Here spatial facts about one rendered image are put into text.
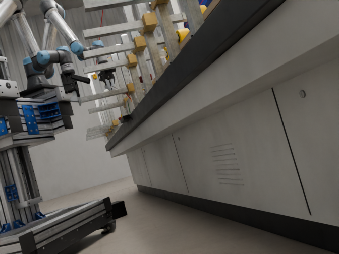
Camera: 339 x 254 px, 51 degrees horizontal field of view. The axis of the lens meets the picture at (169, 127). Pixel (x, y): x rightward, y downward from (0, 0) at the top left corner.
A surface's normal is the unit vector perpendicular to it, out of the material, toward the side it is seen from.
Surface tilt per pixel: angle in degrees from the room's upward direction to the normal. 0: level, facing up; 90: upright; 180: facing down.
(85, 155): 90
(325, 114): 90
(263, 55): 90
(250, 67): 90
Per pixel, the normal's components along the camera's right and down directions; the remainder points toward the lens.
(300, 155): -0.93, 0.25
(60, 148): 0.17, -0.11
